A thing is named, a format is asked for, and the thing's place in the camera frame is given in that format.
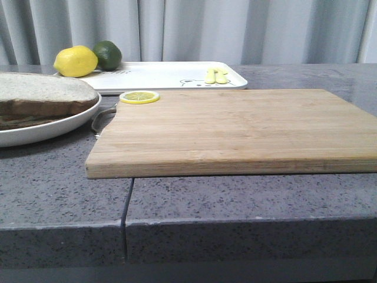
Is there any metal cutting board handle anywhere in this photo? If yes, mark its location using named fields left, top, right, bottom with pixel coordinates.
left=91, top=103, right=117, bottom=139

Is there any white bread slice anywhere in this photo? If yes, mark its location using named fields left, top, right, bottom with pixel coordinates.
left=1, top=72, right=99, bottom=117

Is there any grey curtain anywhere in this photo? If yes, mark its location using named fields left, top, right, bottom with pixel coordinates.
left=1, top=1, right=376, bottom=65

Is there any white rectangular tray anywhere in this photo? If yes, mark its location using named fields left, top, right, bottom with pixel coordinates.
left=80, top=61, right=247, bottom=96

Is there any green lime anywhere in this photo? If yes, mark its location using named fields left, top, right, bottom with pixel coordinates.
left=93, top=41, right=122, bottom=71

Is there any wooden cutting board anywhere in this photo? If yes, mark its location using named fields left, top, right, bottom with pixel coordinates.
left=85, top=89, right=376, bottom=179

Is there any lemon slice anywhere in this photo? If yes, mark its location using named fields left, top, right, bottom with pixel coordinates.
left=120, top=90, right=160, bottom=104

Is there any white round plate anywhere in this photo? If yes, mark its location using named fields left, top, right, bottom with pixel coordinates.
left=1, top=94, right=102, bottom=147

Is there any yellow lemon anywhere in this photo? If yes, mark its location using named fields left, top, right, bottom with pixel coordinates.
left=54, top=45, right=98, bottom=78

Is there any bottom bread slice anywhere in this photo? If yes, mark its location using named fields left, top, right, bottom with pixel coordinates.
left=1, top=114, right=65, bottom=130

